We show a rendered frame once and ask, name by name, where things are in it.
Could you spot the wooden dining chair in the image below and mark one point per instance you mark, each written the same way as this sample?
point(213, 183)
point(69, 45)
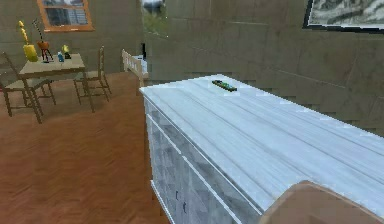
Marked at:
point(20, 85)
point(95, 75)

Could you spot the light wooden dining table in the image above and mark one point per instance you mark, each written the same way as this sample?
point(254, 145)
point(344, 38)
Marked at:
point(53, 66)

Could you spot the green remote control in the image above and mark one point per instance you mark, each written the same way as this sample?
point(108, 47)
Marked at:
point(224, 85)

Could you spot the white wooden sideboard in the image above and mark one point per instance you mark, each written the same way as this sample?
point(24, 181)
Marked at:
point(253, 140)

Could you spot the yellow and black small object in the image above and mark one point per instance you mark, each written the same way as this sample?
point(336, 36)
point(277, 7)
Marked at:
point(66, 51)

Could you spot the blue small bottle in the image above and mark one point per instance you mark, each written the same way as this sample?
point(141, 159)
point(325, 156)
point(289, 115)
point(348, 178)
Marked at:
point(60, 57)

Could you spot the brown rounded box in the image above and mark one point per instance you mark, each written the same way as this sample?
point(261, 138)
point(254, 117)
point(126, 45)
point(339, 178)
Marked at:
point(316, 206)

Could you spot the orange framed window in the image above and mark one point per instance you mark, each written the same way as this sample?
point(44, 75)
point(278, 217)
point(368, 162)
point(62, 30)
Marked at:
point(65, 15)

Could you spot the orange pot on black stand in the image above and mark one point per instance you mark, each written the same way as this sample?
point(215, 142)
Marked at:
point(44, 46)

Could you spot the yellow vase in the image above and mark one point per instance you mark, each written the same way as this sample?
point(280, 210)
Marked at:
point(30, 50)

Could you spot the black framed wall picture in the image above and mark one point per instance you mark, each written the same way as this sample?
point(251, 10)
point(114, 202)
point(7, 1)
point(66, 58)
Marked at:
point(346, 13)

